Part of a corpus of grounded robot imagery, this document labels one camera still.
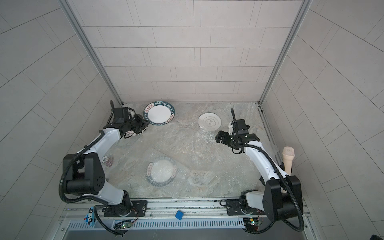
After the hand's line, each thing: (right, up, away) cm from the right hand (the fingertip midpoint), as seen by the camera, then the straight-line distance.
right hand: (220, 138), depth 85 cm
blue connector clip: (-62, -33, -18) cm, 72 cm away
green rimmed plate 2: (-33, -17, -4) cm, 38 cm away
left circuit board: (-46, -35, -19) cm, 61 cm away
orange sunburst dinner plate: (-47, +4, -10) cm, 48 cm away
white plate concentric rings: (-5, +9, +21) cm, 23 cm away
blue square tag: (-22, -33, -16) cm, 43 cm away
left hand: (-40, +12, +4) cm, 42 cm away
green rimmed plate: (-38, +15, +10) cm, 42 cm away
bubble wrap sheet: (-20, -22, -6) cm, 30 cm away
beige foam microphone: (+25, -3, -23) cm, 34 cm away
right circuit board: (+12, -37, -17) cm, 42 cm away
